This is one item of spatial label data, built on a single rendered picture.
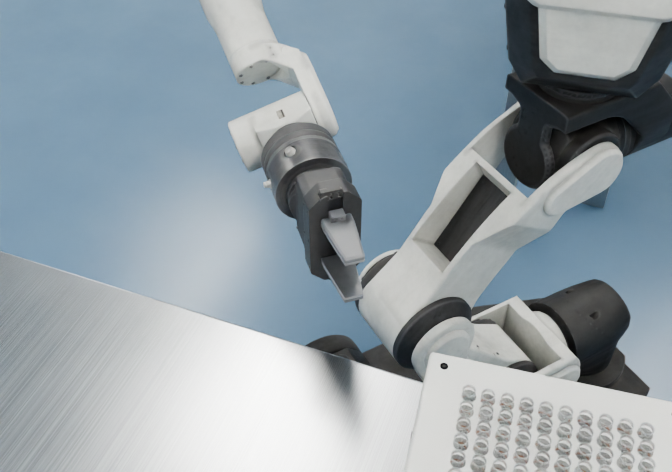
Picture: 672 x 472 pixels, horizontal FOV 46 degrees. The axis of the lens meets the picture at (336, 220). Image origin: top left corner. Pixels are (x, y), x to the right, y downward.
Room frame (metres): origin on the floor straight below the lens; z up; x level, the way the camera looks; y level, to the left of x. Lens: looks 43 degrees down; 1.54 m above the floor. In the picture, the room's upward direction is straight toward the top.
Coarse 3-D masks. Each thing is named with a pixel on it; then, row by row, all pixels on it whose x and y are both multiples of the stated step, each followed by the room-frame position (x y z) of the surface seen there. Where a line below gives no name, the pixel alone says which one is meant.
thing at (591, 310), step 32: (576, 288) 1.08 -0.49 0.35; (608, 288) 1.08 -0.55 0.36; (576, 320) 1.00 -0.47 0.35; (608, 320) 1.01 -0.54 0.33; (352, 352) 1.03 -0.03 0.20; (384, 352) 1.06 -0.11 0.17; (576, 352) 0.95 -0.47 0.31; (608, 352) 0.99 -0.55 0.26; (608, 384) 0.96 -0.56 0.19; (640, 384) 0.98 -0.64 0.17
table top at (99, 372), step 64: (0, 256) 0.68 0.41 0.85; (0, 320) 0.58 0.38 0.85; (64, 320) 0.58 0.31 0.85; (128, 320) 0.58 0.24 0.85; (192, 320) 0.58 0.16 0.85; (0, 384) 0.49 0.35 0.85; (64, 384) 0.49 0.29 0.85; (128, 384) 0.49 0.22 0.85; (192, 384) 0.49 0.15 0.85; (256, 384) 0.49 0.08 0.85; (320, 384) 0.49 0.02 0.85; (384, 384) 0.49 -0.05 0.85; (0, 448) 0.42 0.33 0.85; (64, 448) 0.42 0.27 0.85; (128, 448) 0.42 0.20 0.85; (192, 448) 0.42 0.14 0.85; (256, 448) 0.42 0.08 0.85; (320, 448) 0.42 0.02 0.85; (384, 448) 0.42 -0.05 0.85
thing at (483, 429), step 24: (480, 408) 0.41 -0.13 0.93; (504, 408) 0.41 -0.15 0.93; (480, 432) 0.39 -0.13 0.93; (504, 432) 0.39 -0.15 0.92; (528, 432) 0.38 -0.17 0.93; (600, 432) 0.38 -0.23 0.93; (480, 456) 0.36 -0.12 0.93; (504, 456) 0.36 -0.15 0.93; (528, 456) 0.36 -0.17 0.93; (576, 456) 0.37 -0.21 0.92; (600, 456) 0.36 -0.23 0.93; (624, 456) 0.36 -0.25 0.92
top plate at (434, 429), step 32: (448, 384) 0.44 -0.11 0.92; (480, 384) 0.44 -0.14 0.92; (512, 384) 0.44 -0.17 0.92; (544, 384) 0.44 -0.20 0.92; (576, 384) 0.44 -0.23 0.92; (416, 416) 0.41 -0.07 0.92; (448, 416) 0.41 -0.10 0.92; (576, 416) 0.41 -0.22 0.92; (640, 416) 0.41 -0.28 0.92; (416, 448) 0.37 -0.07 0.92; (448, 448) 0.37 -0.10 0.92; (512, 448) 0.37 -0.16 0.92; (576, 448) 0.37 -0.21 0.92
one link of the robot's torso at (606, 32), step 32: (512, 0) 0.92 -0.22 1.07; (544, 0) 0.87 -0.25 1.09; (576, 0) 0.86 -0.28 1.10; (608, 0) 0.85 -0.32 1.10; (640, 0) 0.84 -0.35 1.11; (512, 32) 0.92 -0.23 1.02; (544, 32) 0.88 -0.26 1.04; (576, 32) 0.87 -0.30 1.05; (608, 32) 0.86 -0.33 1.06; (640, 32) 0.85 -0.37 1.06; (512, 64) 0.93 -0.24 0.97; (544, 64) 0.89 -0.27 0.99; (576, 64) 0.87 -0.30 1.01; (608, 64) 0.86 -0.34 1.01; (640, 64) 0.86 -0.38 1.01; (576, 96) 0.90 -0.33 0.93
